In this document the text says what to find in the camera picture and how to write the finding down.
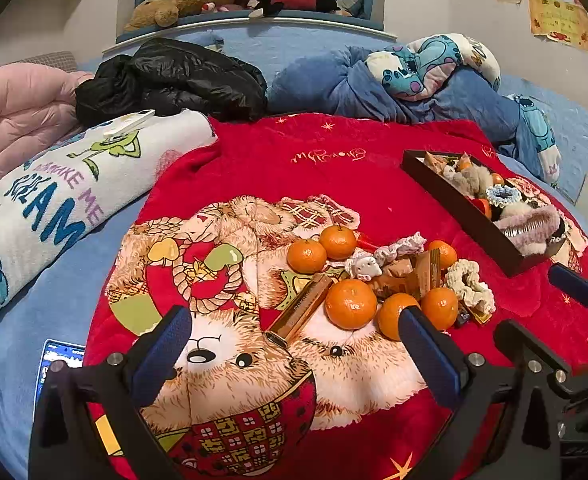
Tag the yellow wall certificate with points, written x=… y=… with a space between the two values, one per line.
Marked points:
x=559 y=20

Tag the white printed pillow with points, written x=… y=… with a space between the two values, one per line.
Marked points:
x=49 y=200

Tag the pink quilt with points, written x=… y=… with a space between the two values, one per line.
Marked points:
x=14 y=110

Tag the white plush hair clip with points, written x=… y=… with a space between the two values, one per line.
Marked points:
x=366 y=266

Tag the dark rectangular box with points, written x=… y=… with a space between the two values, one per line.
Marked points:
x=474 y=230

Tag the blue crochet scrunchie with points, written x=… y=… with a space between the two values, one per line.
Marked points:
x=504 y=192

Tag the grey checked cushion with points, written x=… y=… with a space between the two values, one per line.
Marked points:
x=49 y=60

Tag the brown triangular snack packet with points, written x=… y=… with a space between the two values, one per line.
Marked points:
x=426 y=272
x=436 y=161
x=396 y=272

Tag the heap of tangerines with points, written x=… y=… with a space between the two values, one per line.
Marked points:
x=351 y=304

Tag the yellow snack packet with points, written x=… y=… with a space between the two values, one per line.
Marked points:
x=481 y=316

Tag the pink fuzzy hair claw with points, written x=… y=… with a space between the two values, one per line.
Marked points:
x=534 y=220

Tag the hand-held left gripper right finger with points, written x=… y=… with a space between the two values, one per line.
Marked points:
x=429 y=355

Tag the gold foil bar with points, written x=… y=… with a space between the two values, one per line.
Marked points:
x=299 y=310

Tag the smartphone with lit screen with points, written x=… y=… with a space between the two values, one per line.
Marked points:
x=61 y=355

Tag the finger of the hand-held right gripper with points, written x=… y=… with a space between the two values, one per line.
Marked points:
x=524 y=340
x=574 y=282

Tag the white remote control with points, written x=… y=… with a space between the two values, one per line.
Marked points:
x=129 y=122

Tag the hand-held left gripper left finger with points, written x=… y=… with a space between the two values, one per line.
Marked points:
x=164 y=355

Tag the black puffer jacket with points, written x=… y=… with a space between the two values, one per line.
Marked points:
x=174 y=75

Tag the blue bed sheet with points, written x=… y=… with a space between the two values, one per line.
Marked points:
x=34 y=310

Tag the white pink lace scrunchie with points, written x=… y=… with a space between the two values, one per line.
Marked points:
x=404 y=247

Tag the cream knit scrunchie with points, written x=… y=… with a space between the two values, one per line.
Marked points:
x=469 y=285

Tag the beige fluffy hair accessory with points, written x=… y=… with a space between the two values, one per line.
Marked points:
x=474 y=180

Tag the red bear print blanket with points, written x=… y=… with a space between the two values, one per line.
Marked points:
x=274 y=185

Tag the white curved bed rail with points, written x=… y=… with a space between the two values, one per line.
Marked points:
x=324 y=22

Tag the blue cartoon print quilt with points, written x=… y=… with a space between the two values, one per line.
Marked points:
x=334 y=85

